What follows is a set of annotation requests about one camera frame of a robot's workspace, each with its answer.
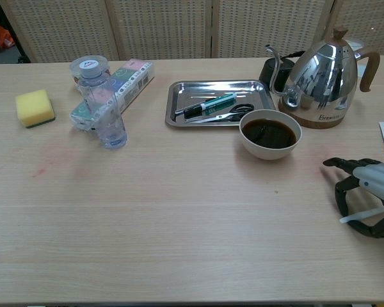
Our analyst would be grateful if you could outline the yellow sponge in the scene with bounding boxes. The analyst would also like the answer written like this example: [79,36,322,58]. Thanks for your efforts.
[15,89,56,129]

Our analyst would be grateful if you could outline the stainless steel tray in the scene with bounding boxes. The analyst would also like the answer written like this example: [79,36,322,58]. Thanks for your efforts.
[164,79,278,130]

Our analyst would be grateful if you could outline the woven folding screen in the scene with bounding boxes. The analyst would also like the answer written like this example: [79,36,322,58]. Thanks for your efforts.
[0,0,384,64]

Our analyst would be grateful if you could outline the orange black bag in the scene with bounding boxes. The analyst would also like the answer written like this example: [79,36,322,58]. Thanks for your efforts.
[0,22,15,57]

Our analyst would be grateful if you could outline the black handled scissors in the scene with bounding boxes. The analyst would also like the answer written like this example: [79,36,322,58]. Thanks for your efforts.
[184,103,255,124]

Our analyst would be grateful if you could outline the thin black pen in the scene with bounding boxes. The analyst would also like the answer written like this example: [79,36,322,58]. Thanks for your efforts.
[174,95,218,116]

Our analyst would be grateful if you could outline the clear plastic water bottle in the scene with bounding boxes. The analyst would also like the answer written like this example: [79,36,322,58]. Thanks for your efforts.
[78,59,129,150]

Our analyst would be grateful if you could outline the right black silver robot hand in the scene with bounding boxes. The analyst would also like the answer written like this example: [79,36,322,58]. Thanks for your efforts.
[322,157,384,239]

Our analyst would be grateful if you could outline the white plastic spoon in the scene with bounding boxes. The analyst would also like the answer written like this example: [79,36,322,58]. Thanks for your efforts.
[339,207,384,224]

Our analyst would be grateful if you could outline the long colourful printed box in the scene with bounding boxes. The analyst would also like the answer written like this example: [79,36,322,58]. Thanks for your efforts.
[70,58,156,132]

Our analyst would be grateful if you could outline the small black teapot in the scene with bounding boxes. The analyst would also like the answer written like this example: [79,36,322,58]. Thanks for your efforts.
[259,50,306,93]

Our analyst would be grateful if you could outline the steel gooseneck kettle wooden handle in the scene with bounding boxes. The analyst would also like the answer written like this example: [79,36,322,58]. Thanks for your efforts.
[264,28,381,130]

